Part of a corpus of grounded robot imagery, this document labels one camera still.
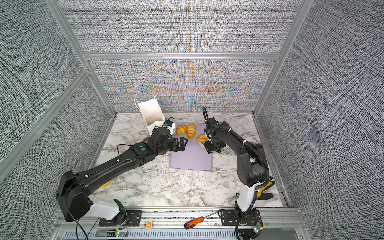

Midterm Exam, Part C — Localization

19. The twisted knot bread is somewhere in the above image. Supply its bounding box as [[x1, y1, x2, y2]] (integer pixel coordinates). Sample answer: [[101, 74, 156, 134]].
[[196, 134, 208, 145]]

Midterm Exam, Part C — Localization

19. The white paper gift bag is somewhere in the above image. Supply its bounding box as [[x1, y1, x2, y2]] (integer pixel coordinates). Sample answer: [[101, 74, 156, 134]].
[[134, 94, 176, 136]]

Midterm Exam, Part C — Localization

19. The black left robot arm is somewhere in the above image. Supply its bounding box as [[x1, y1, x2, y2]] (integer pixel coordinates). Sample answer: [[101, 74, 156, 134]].
[[56, 127, 188, 226]]

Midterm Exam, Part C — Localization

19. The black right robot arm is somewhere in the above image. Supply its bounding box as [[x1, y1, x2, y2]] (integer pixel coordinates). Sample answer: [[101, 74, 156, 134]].
[[203, 107, 270, 224]]

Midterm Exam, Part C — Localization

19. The small striped bun back left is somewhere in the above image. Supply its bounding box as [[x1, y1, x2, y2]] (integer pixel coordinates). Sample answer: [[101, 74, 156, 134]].
[[176, 125, 188, 135]]

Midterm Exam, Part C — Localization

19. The croissant back middle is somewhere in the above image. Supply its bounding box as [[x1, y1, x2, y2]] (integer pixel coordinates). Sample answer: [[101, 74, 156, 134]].
[[187, 123, 197, 139]]

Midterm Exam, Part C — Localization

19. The lavender plastic tray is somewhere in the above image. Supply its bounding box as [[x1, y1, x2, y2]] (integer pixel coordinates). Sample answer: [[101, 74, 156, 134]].
[[170, 122, 213, 171]]

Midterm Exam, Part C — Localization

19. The yellow work glove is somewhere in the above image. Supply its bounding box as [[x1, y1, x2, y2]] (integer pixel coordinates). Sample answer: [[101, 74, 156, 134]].
[[257, 176, 276, 201]]

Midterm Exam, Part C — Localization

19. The yellow plastic scoop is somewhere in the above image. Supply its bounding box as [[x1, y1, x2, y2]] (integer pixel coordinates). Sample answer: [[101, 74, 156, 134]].
[[101, 180, 112, 188]]

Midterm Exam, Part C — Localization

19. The small orange tag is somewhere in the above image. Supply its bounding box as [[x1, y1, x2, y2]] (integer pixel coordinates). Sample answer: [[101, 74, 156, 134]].
[[146, 221, 153, 230]]

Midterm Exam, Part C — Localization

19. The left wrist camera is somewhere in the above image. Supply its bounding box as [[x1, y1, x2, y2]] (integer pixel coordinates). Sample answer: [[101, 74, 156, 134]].
[[163, 117, 176, 135]]

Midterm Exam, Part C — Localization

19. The orange handled screwdriver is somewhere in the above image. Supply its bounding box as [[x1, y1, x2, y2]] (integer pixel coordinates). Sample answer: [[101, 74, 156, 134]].
[[184, 211, 219, 230]]

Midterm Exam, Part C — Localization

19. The aluminium front rail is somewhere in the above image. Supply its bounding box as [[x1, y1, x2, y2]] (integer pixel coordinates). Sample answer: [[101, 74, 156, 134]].
[[50, 207, 311, 240]]

